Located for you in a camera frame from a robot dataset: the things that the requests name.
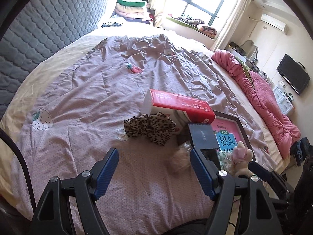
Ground shallow dark cardboard box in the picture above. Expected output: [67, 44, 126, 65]
[214, 111, 253, 150]

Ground leopard print scrunchie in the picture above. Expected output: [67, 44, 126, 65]
[124, 112, 176, 146]

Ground clothes on window sill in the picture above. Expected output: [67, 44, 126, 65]
[167, 17, 217, 39]

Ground dark blue box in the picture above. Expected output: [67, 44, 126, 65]
[188, 123, 221, 170]

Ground pink rolled blanket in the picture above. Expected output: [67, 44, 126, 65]
[212, 50, 301, 159]

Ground black window frame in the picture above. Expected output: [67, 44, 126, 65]
[173, 0, 230, 26]

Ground green floral tissue pack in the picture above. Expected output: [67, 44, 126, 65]
[217, 151, 235, 175]

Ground grey quilted headboard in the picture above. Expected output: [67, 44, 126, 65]
[1, 0, 117, 115]

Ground red tissue box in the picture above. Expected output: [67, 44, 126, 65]
[141, 89, 215, 134]

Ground white air conditioner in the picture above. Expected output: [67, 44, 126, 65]
[261, 13, 288, 34]

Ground cream curtain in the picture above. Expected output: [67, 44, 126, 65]
[210, 0, 252, 52]

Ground pink quilt bedspread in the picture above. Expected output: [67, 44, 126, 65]
[1, 27, 289, 234]

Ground pink blue book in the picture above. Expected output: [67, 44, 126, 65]
[211, 117, 247, 152]

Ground black television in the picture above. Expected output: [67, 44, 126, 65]
[277, 54, 310, 95]

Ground cream plush doll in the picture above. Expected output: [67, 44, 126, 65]
[231, 141, 253, 178]

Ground folded blankets pile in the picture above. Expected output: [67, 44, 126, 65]
[115, 0, 153, 23]

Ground white drawer cabinet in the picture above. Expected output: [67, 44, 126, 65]
[273, 86, 294, 117]

